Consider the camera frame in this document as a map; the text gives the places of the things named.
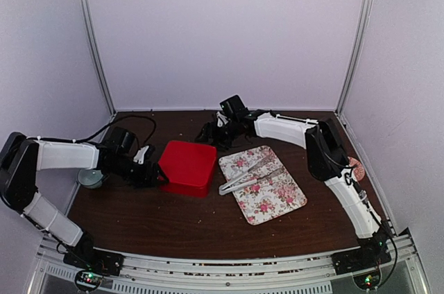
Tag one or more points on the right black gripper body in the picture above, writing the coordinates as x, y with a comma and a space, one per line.
227, 134

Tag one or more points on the floral serving tray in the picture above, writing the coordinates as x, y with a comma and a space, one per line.
272, 197

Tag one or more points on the left aluminium frame post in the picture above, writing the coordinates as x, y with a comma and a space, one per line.
95, 55

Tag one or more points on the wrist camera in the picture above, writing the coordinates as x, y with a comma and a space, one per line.
222, 121
143, 154

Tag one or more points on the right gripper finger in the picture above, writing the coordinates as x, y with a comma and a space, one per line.
205, 134
212, 132

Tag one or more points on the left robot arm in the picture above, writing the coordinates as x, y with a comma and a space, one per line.
20, 240

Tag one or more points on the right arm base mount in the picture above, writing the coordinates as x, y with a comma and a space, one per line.
363, 264

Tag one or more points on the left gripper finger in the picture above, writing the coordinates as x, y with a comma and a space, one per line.
157, 172
159, 179

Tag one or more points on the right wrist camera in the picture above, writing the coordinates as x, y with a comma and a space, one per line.
222, 121

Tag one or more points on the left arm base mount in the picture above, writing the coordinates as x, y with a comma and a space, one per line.
93, 269

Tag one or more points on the aluminium frame post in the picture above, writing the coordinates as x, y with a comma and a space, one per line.
362, 25
95, 55

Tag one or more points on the pale green ceramic bowl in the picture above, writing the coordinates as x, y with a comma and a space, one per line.
90, 178

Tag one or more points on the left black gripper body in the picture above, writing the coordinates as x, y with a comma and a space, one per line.
138, 177

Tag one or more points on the red patterned ceramic bowl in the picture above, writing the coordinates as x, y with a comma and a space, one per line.
358, 168

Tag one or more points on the red box lid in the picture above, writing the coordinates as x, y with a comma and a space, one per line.
179, 155

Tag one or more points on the black white kitchen tongs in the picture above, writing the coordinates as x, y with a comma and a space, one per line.
261, 169

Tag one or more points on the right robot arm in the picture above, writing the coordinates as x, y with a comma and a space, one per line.
327, 161

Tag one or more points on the front aluminium rail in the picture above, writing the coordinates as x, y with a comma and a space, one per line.
310, 273

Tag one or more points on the right aluminium frame post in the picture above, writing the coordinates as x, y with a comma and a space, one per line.
362, 25

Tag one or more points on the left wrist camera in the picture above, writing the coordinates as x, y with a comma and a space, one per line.
143, 154

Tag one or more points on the red chocolate box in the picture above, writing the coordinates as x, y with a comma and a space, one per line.
188, 182

